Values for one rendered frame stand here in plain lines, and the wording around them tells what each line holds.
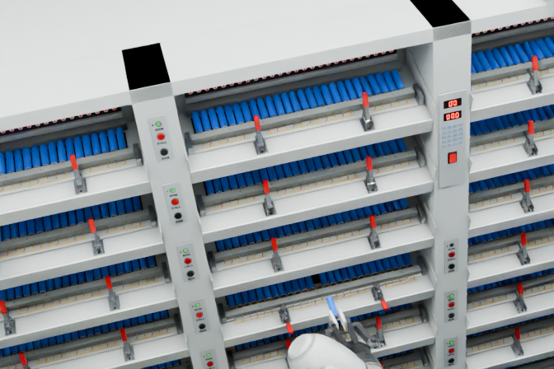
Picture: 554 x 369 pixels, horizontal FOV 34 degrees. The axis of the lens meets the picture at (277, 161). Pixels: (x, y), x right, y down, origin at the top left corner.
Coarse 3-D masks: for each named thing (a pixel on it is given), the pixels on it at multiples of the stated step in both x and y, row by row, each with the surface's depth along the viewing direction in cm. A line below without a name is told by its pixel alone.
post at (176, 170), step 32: (128, 64) 211; (160, 64) 209; (160, 192) 217; (192, 192) 219; (160, 224) 223; (192, 224) 225; (192, 288) 236; (192, 320) 242; (192, 352) 249; (224, 352) 251
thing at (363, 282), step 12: (372, 276) 257; (384, 276) 256; (396, 276) 256; (408, 276) 258; (324, 288) 255; (336, 288) 255; (348, 288) 255; (276, 300) 253; (288, 300) 253; (300, 300) 254; (228, 312) 251; (240, 312) 251; (252, 312) 252
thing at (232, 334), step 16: (416, 256) 263; (432, 272) 254; (384, 288) 257; (400, 288) 257; (416, 288) 257; (432, 288) 256; (224, 304) 255; (304, 304) 255; (320, 304) 255; (336, 304) 254; (352, 304) 254; (368, 304) 254; (400, 304) 258; (224, 320) 251; (240, 320) 252; (256, 320) 252; (272, 320) 252; (304, 320) 252; (320, 320) 254; (224, 336) 250; (240, 336) 250; (256, 336) 252
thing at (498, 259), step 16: (528, 224) 266; (544, 224) 266; (480, 240) 263; (496, 240) 262; (512, 240) 262; (528, 240) 264; (544, 240) 265; (480, 256) 262; (496, 256) 261; (512, 256) 262; (528, 256) 259; (544, 256) 261; (480, 272) 259; (496, 272) 259; (512, 272) 260; (528, 272) 262
